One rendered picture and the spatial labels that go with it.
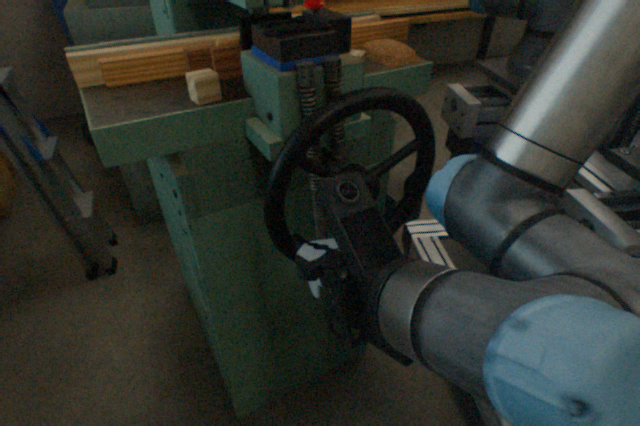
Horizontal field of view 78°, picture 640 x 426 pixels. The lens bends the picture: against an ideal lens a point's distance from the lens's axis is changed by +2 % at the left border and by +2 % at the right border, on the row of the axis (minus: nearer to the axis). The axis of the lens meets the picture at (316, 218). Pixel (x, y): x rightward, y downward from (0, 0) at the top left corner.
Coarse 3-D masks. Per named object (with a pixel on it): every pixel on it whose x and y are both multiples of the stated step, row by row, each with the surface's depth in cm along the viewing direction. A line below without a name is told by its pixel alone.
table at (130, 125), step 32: (416, 64) 74; (96, 96) 61; (128, 96) 61; (160, 96) 61; (224, 96) 61; (96, 128) 52; (128, 128) 54; (160, 128) 56; (192, 128) 58; (224, 128) 61; (256, 128) 59; (352, 128) 61; (128, 160) 56
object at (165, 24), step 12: (156, 0) 85; (168, 0) 78; (180, 0) 79; (156, 12) 90; (168, 12) 80; (180, 12) 80; (192, 12) 81; (204, 12) 82; (216, 12) 83; (228, 12) 84; (240, 12) 85; (156, 24) 95; (168, 24) 83; (180, 24) 81; (192, 24) 82; (204, 24) 83; (216, 24) 84; (228, 24) 85
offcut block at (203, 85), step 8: (192, 72) 58; (200, 72) 58; (208, 72) 58; (192, 80) 56; (200, 80) 56; (208, 80) 57; (216, 80) 58; (192, 88) 57; (200, 88) 57; (208, 88) 58; (216, 88) 58; (192, 96) 59; (200, 96) 58; (208, 96) 58; (216, 96) 59; (200, 104) 58
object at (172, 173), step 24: (360, 144) 77; (384, 144) 80; (168, 168) 66; (216, 168) 64; (240, 168) 66; (264, 168) 69; (192, 192) 64; (216, 192) 66; (240, 192) 69; (264, 192) 71; (192, 216) 67
